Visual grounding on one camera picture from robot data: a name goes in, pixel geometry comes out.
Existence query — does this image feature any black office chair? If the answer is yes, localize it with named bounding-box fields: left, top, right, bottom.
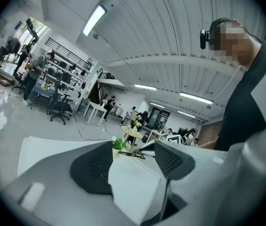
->
left=47, top=82, right=74, bottom=126

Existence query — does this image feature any yellow flower bouquet in vase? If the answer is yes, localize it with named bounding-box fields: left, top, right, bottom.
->
left=134, top=119, right=143, bottom=133

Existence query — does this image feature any small potted green plant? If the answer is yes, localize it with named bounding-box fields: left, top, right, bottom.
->
left=111, top=137, right=127, bottom=159

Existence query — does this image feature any wooden step platform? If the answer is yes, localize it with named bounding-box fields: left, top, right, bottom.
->
left=0, top=72, right=16, bottom=87

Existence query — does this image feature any ceiling strip light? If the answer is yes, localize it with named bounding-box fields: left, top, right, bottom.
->
left=82, top=5, right=107, bottom=36
left=134, top=83, right=157, bottom=91
left=177, top=110, right=196, bottom=119
left=179, top=92, right=215, bottom=105

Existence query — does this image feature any person's black shirt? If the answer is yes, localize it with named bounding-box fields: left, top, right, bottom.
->
left=215, top=38, right=266, bottom=152

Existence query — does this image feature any person's right forearm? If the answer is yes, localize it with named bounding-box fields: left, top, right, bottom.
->
left=198, top=137, right=218, bottom=150

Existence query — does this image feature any clothes rack with dark garments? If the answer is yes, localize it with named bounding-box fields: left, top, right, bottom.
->
left=5, top=35, right=22, bottom=55

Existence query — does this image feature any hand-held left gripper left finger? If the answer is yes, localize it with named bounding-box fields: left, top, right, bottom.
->
left=2, top=140, right=147, bottom=226

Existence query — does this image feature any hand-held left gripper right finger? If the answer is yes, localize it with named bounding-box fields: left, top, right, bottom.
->
left=154, top=139, right=266, bottom=226

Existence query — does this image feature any black head-mounted camera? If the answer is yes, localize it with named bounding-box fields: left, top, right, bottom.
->
left=200, top=29, right=210, bottom=50

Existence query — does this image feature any table with blue cloth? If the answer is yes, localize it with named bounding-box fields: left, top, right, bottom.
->
left=30, top=83, right=56, bottom=109

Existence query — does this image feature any grey chair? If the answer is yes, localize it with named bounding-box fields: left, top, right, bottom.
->
left=78, top=97, right=91, bottom=114

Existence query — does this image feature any round wooden side table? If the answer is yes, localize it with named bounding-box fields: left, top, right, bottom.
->
left=121, top=125, right=143, bottom=148

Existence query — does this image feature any black display shelf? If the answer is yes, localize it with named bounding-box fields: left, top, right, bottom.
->
left=151, top=108, right=171, bottom=129

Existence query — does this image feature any dark staircase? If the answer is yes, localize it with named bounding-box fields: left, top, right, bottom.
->
left=97, top=72, right=125, bottom=108

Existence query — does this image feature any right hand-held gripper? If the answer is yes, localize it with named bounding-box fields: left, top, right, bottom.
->
left=142, top=135, right=185, bottom=153

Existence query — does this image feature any white shelving unit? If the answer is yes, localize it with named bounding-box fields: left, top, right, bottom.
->
left=40, top=53, right=95, bottom=103

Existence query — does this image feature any white square table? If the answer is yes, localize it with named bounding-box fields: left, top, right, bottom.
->
left=83, top=100, right=108, bottom=127

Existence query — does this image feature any person's head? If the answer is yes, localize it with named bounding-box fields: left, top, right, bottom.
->
left=209, top=17, right=264, bottom=72

